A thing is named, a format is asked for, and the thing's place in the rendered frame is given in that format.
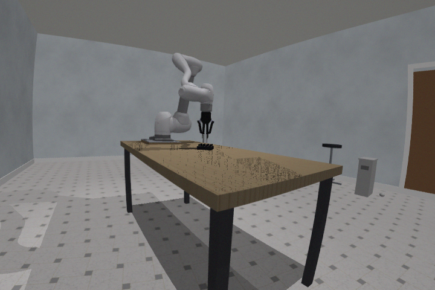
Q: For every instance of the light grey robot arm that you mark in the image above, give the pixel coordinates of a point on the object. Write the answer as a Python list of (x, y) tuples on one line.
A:
[(179, 123)]

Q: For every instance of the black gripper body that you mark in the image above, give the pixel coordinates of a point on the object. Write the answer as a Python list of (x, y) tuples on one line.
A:
[(206, 116)]

